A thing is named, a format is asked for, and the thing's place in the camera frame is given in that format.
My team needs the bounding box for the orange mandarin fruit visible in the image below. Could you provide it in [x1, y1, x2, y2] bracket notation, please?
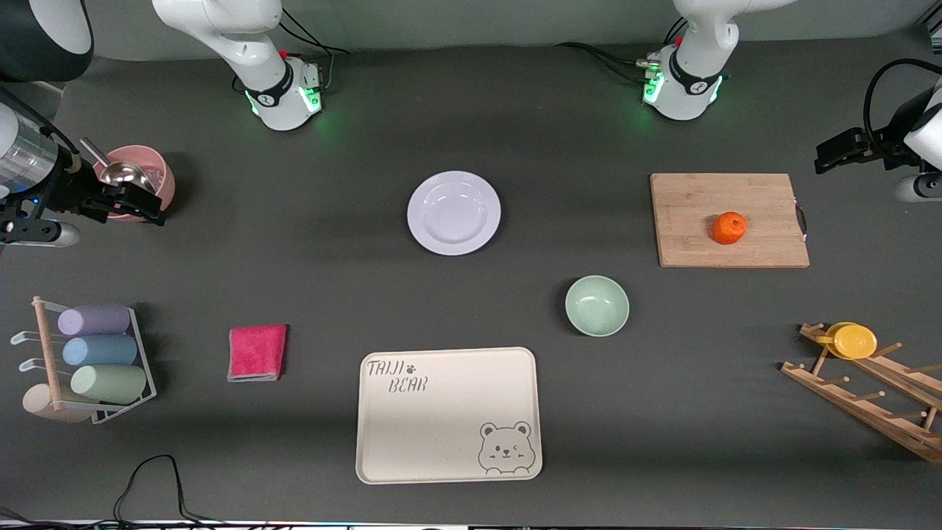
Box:
[712, 211, 748, 246]

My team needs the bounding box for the white round plate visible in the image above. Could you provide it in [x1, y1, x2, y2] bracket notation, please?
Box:
[407, 171, 502, 257]

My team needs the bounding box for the metal scoop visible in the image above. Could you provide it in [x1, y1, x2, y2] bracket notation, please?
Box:
[79, 137, 159, 196]

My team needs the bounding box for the pink ribbed bowl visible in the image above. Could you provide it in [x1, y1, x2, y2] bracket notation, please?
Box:
[92, 144, 177, 223]

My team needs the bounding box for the purple cup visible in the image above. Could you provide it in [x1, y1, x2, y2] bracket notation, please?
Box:
[57, 304, 132, 337]

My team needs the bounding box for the blue cup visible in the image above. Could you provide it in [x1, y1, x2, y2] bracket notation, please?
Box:
[62, 335, 139, 368]

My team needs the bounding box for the wooden cutting board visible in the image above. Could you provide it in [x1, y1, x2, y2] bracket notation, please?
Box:
[650, 173, 811, 269]

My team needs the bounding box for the green cup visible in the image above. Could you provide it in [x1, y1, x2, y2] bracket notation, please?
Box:
[70, 364, 148, 404]

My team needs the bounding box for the yellow plastic cup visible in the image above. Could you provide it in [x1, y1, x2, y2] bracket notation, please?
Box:
[824, 322, 878, 361]

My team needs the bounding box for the pink folded cloth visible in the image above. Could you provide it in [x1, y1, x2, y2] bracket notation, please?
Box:
[227, 324, 288, 383]

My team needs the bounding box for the beige cup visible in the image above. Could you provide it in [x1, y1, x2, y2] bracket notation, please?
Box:
[22, 383, 93, 424]

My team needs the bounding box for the wooden dish drying rack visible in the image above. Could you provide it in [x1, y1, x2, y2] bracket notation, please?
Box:
[780, 322, 942, 464]

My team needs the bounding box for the pale green bowl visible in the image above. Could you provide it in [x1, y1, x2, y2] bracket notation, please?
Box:
[564, 275, 631, 338]

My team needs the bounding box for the cream bear print tray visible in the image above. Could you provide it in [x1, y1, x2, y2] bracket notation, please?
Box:
[355, 347, 544, 485]

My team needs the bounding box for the white wire cup rack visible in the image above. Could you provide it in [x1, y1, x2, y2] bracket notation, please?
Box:
[10, 296, 157, 425]

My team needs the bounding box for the black right arm base cable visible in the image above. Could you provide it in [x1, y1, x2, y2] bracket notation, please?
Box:
[278, 7, 350, 93]

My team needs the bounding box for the black arm base cable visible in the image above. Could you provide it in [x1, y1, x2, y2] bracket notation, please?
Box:
[278, 7, 350, 93]
[556, 18, 689, 85]

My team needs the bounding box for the black left arm base cable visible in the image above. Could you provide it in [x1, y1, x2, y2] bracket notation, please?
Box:
[556, 18, 689, 85]

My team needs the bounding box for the black floor cable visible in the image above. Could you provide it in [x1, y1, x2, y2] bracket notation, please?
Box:
[0, 454, 354, 530]

